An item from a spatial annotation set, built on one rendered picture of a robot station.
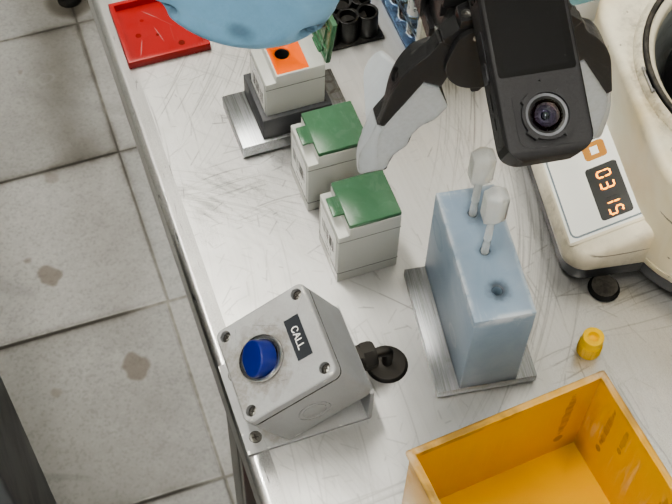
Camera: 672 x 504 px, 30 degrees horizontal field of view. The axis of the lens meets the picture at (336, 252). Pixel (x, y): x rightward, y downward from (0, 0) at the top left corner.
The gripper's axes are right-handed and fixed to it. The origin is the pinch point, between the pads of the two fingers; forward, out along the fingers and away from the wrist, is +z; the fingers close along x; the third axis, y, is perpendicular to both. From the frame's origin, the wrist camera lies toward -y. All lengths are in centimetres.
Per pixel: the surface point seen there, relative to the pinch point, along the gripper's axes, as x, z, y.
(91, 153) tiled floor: 30, 103, 86
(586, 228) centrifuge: -9.3, 11.1, 1.1
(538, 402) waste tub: -0.3, 5.2, -14.0
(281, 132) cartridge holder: 10.0, 13.4, 15.2
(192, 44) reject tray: 15.4, 14.4, 26.2
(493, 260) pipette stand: -0.4, 5.2, -3.8
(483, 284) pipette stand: 0.7, 5.2, -5.4
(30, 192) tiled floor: 41, 103, 80
